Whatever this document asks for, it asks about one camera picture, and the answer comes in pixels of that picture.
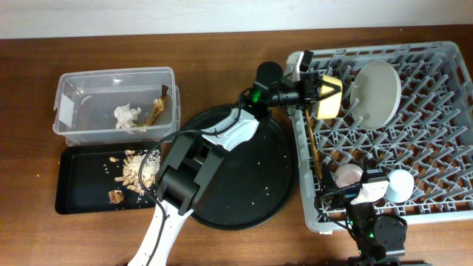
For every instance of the clear plastic storage bin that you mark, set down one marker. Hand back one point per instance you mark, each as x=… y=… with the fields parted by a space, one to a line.
x=85 y=103

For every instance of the pile of food scraps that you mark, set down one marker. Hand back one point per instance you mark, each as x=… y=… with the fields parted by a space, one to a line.
x=134 y=179

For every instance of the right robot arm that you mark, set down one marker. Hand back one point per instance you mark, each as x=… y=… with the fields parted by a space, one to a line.
x=379 y=237

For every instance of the blue cup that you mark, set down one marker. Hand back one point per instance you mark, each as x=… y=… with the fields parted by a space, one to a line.
x=401 y=185

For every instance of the pink cup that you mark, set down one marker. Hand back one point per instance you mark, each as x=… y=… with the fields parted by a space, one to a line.
x=347 y=175

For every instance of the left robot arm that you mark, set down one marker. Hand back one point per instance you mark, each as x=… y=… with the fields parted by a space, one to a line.
x=197 y=154

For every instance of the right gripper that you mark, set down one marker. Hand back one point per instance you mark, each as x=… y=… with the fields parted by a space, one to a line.
x=349 y=197

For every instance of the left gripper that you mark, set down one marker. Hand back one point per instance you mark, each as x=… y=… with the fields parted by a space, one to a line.
x=310 y=91

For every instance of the white round plate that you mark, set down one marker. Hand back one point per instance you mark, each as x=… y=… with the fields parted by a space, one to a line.
x=377 y=87

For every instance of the yellow bowl with scraps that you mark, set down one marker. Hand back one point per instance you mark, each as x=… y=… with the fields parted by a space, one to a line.
x=328 y=109

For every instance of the black rectangular tray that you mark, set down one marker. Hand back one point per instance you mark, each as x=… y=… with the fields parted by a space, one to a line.
x=86 y=180

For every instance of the wooden chopstick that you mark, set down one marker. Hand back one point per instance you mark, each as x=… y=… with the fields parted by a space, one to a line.
x=306 y=114
x=315 y=155

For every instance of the white tissue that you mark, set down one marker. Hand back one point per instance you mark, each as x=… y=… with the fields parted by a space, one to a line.
x=126 y=116

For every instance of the grey dishwasher rack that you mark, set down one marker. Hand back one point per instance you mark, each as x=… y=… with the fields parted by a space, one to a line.
x=430 y=135

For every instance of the round black serving tray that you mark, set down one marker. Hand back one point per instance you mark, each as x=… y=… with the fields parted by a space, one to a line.
x=252 y=183

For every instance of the gold foil wrapper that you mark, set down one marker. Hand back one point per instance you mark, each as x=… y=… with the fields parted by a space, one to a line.
x=159 y=105

